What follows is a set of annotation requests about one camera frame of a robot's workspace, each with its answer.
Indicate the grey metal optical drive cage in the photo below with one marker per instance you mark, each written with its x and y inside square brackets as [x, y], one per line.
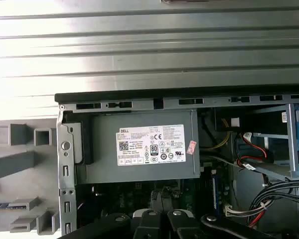
[291, 139]

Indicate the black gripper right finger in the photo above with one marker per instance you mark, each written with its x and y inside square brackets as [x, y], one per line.
[182, 226]

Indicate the grey parts rack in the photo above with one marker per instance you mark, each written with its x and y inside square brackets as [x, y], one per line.
[15, 161]

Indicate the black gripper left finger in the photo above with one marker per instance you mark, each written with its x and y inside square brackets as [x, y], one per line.
[144, 226]

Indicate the black open PC case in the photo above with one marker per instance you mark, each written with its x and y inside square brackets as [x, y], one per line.
[66, 159]

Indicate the grey power supply unit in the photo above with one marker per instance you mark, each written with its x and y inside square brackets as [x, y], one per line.
[102, 149]

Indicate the green motherboard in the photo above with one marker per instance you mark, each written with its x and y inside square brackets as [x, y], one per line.
[189, 199]

